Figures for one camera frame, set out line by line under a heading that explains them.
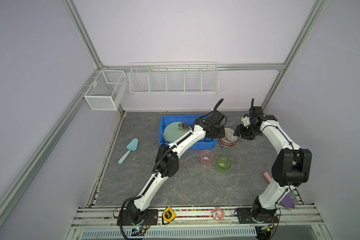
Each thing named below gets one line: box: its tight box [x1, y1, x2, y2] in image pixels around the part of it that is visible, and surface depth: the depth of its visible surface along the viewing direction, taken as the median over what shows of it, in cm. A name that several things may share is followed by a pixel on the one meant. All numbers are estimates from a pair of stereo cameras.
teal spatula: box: [117, 138, 139, 165], surface depth 102 cm
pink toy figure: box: [211, 206, 224, 221], surface depth 74 cm
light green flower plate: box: [163, 121, 192, 143], surface depth 107 cm
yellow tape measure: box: [162, 206, 177, 225], surface depth 75 cm
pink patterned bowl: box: [219, 127, 238, 146], surface depth 98 cm
